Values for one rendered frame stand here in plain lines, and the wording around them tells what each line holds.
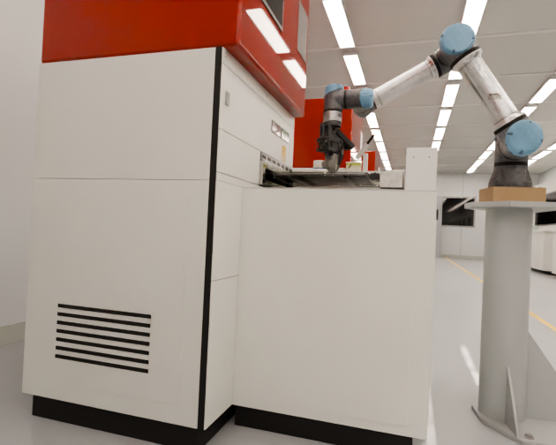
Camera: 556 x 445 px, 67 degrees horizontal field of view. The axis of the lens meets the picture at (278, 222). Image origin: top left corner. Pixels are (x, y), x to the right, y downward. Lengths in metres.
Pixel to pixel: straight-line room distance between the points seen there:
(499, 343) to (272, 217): 0.97
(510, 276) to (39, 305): 1.67
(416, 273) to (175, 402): 0.82
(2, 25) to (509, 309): 2.70
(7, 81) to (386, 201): 2.08
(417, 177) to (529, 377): 0.92
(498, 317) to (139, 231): 1.32
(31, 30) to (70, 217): 1.54
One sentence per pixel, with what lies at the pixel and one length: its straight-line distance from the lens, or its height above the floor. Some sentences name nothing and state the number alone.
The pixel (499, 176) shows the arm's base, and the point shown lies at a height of 0.92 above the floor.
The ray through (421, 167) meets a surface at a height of 0.90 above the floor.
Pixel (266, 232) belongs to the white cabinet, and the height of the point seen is 0.67.
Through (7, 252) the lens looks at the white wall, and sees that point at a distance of 2.67.
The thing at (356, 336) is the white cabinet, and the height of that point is 0.36.
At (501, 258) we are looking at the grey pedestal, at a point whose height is 0.61.
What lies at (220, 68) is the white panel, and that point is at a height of 1.15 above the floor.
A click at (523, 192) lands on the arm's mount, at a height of 0.85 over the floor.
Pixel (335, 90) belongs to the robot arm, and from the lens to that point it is 1.75.
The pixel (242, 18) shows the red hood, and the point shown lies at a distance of 1.40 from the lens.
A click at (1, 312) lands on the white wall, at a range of 2.70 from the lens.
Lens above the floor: 0.68
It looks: 1 degrees up
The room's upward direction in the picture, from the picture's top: 3 degrees clockwise
